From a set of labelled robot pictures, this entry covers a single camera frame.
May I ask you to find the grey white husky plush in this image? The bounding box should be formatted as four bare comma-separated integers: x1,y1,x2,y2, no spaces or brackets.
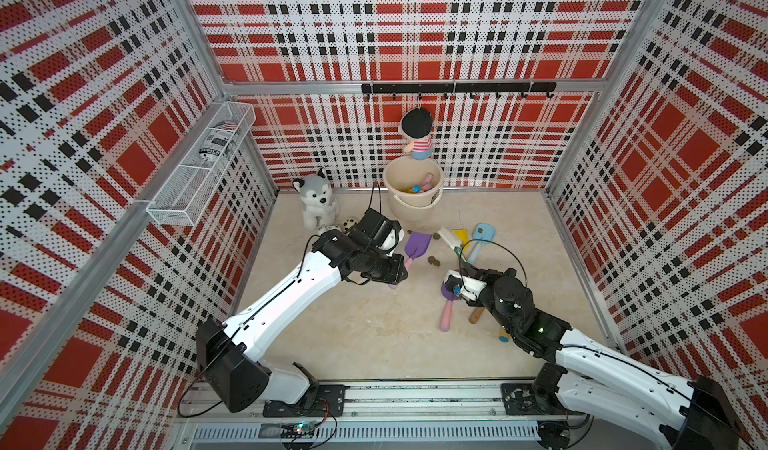
292,168,339,230

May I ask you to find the purple square trowel pink handle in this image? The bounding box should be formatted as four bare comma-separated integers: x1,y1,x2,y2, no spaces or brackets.
419,173,435,193

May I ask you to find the green circuit board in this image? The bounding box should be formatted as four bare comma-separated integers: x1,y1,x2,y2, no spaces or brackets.
258,422,317,440

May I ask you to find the light blue hand trowel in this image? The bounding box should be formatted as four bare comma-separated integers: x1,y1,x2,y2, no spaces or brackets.
467,223,496,265

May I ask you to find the green trowel yellow handle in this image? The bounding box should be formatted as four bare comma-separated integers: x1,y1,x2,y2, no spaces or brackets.
499,327,511,343

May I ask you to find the can in shelf basket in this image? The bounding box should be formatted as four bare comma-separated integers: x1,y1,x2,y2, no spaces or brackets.
198,121,237,162

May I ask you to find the purple square trowel row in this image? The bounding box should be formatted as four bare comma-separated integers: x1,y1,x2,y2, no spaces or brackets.
384,230,432,273

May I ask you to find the purple pointed trowel right row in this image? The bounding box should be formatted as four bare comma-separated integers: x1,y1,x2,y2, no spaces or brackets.
439,278,461,332

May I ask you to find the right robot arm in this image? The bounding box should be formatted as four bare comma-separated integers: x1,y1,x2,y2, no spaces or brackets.
459,266,743,449

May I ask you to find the beige plastic bucket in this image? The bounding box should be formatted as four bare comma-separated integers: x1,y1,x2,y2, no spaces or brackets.
383,156,444,222

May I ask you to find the panda face squishy ball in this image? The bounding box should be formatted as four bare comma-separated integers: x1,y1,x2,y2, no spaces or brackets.
340,217,358,233

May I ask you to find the white brush green handle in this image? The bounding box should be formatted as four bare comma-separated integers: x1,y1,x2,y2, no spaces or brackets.
438,227,464,258

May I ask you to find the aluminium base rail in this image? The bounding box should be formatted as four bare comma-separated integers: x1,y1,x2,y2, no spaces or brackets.
173,379,637,448

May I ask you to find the light green trowel wooden handle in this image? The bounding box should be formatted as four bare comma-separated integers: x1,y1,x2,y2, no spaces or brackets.
468,307,485,324

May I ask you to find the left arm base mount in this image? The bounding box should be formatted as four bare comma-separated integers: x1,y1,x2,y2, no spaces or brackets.
261,362,347,418

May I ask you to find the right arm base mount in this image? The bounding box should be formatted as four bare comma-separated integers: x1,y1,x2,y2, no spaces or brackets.
501,363,579,416

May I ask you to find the yellow trowel wooden handle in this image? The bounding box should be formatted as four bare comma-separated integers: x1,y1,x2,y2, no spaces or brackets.
453,229,469,245

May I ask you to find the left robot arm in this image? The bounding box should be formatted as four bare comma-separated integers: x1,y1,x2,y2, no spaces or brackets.
195,208,408,413

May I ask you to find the black hook rail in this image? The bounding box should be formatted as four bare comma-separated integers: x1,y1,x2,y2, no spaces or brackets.
361,81,557,96

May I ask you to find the doll with black hat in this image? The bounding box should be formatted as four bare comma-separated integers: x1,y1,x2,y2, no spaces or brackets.
399,107,433,160

